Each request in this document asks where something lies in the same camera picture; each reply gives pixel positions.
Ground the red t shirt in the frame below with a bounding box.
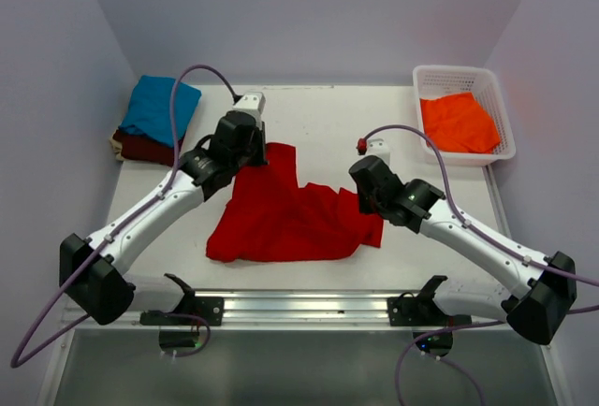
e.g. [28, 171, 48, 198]
[206, 142, 383, 263]

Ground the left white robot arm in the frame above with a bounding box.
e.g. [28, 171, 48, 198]
[59, 108, 266, 325]

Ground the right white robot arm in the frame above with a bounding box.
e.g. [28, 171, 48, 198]
[349, 155, 577, 345]

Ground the folded blue t shirt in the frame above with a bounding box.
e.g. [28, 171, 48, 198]
[119, 75, 202, 148]

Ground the orange t shirt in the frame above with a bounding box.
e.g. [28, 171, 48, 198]
[420, 93, 501, 154]

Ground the folded maroon t shirt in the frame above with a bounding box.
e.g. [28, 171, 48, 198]
[119, 129, 174, 167]

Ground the white plastic basket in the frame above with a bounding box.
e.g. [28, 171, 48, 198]
[413, 65, 516, 167]

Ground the folded beige t shirt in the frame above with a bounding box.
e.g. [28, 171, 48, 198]
[110, 129, 124, 162]

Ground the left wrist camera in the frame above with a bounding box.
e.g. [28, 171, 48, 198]
[233, 92, 266, 125]

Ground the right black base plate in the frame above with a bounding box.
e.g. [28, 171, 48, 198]
[387, 296, 472, 327]

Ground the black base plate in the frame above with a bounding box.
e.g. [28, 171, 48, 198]
[387, 296, 472, 327]
[139, 297, 225, 326]

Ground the aluminium rail frame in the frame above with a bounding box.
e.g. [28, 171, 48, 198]
[56, 165, 555, 332]

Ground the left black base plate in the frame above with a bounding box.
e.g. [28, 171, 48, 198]
[139, 297, 225, 326]

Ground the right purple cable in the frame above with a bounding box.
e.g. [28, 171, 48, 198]
[364, 124, 599, 318]

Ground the purple cable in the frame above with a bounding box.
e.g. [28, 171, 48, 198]
[364, 124, 599, 318]
[9, 64, 244, 370]

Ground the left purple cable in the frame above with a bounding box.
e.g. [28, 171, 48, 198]
[9, 64, 244, 370]

